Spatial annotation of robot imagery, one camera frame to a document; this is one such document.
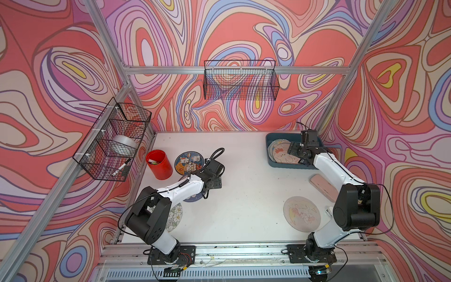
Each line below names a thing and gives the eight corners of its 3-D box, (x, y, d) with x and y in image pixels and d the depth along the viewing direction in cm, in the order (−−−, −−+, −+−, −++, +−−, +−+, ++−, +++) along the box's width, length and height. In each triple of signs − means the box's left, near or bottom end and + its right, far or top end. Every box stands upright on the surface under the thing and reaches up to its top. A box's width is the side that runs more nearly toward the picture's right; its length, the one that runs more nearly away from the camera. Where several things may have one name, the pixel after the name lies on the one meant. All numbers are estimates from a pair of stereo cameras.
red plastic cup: (152, 180, 99) (142, 165, 88) (157, 165, 106) (148, 149, 95) (170, 180, 99) (163, 165, 88) (174, 165, 106) (167, 149, 95)
